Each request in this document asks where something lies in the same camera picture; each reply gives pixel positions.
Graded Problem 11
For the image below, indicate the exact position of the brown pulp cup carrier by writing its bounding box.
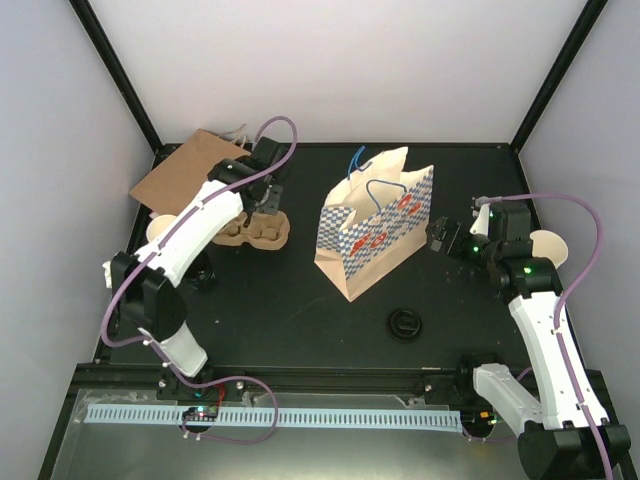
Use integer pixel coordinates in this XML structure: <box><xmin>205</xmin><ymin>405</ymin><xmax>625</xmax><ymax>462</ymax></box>
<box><xmin>212</xmin><ymin>211</ymin><xmax>290</xmax><ymax>251</ymax></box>

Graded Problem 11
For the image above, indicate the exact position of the blue checkered paper bag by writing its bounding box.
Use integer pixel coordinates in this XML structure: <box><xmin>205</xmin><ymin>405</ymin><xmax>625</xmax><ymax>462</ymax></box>
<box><xmin>314</xmin><ymin>146</ymin><xmax>434</xmax><ymax>302</ymax></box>

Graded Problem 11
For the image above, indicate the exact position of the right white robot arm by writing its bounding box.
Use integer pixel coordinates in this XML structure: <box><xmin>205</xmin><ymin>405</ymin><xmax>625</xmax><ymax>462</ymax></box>
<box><xmin>426</xmin><ymin>197</ymin><xmax>631</xmax><ymax>479</ymax></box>

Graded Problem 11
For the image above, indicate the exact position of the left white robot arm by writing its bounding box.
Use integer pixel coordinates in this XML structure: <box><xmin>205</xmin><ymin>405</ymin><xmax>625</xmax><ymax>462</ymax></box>
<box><xmin>104</xmin><ymin>137</ymin><xmax>295</xmax><ymax>399</ymax></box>

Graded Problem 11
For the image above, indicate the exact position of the brown kraft paper bag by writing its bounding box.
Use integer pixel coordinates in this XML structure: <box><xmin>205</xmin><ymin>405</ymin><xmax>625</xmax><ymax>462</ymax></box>
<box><xmin>129</xmin><ymin>129</ymin><xmax>249</xmax><ymax>215</ymax></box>

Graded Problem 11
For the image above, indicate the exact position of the black plastic cup lid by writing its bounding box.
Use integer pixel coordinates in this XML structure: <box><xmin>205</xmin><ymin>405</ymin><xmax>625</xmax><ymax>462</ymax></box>
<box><xmin>387</xmin><ymin>309</ymin><xmax>423</xmax><ymax>343</ymax></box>

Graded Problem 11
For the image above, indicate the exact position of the left stack of paper cups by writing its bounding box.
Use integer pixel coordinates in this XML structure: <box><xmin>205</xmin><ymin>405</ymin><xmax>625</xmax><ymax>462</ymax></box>
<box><xmin>146</xmin><ymin>214</ymin><xmax>176</xmax><ymax>242</ymax></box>

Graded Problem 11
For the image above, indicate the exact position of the stack of paper cups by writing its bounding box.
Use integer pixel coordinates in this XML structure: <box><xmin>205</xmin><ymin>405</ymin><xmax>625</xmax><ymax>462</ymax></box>
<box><xmin>146</xmin><ymin>214</ymin><xmax>176</xmax><ymax>242</ymax></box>
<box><xmin>530</xmin><ymin>230</ymin><xmax>569</xmax><ymax>268</ymax></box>

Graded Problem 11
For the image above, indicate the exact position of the right stack of paper cups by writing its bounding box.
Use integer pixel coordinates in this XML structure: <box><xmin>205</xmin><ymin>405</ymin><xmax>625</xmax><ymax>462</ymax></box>
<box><xmin>530</xmin><ymin>230</ymin><xmax>569</xmax><ymax>268</ymax></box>

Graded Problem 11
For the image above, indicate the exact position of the small circuit board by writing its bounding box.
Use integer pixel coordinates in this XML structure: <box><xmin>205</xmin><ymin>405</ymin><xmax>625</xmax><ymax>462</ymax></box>
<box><xmin>182</xmin><ymin>406</ymin><xmax>219</xmax><ymax>422</ymax></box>

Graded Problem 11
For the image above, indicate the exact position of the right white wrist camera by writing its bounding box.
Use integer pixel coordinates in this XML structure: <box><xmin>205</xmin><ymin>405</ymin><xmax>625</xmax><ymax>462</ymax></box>
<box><xmin>470</xmin><ymin>196</ymin><xmax>491</xmax><ymax>237</ymax></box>

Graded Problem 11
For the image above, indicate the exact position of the light blue cable duct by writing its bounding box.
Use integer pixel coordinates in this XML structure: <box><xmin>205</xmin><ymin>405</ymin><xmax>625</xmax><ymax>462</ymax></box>
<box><xmin>84</xmin><ymin>404</ymin><xmax>462</xmax><ymax>433</ymax></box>

